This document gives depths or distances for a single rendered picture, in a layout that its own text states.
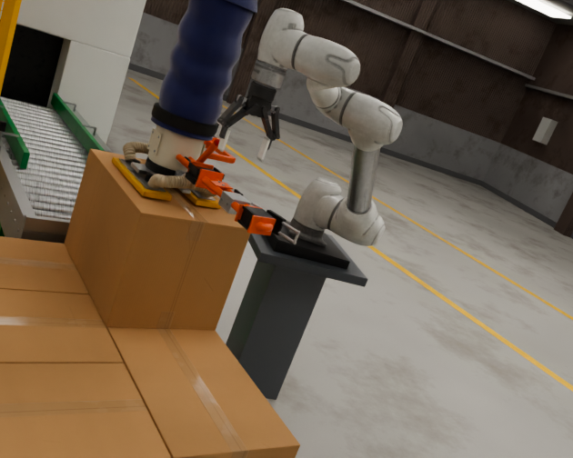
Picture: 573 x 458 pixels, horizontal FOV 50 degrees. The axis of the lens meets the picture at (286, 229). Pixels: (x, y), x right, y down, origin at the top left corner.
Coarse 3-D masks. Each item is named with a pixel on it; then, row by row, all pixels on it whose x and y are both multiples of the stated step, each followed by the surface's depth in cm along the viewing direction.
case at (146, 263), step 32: (96, 160) 222; (96, 192) 218; (128, 192) 198; (96, 224) 214; (128, 224) 191; (160, 224) 190; (192, 224) 196; (224, 224) 202; (96, 256) 210; (128, 256) 189; (160, 256) 195; (192, 256) 201; (224, 256) 207; (96, 288) 206; (128, 288) 194; (160, 288) 200; (192, 288) 206; (224, 288) 213; (128, 320) 199; (160, 320) 205; (192, 320) 212
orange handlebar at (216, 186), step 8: (208, 144) 248; (216, 152) 243; (224, 152) 238; (184, 160) 203; (192, 160) 207; (224, 160) 231; (232, 160) 233; (208, 184) 187; (216, 184) 185; (224, 184) 186; (216, 192) 183; (232, 192) 185; (256, 224) 165; (264, 224) 165; (272, 224) 168
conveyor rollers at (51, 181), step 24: (0, 96) 418; (24, 120) 388; (48, 120) 406; (48, 144) 358; (72, 144) 374; (48, 168) 318; (72, 168) 333; (48, 192) 287; (72, 192) 301; (48, 216) 263
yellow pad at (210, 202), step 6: (192, 192) 214; (198, 192) 216; (192, 198) 211; (198, 198) 211; (204, 198) 212; (210, 198) 214; (198, 204) 209; (204, 204) 210; (210, 204) 212; (216, 204) 213
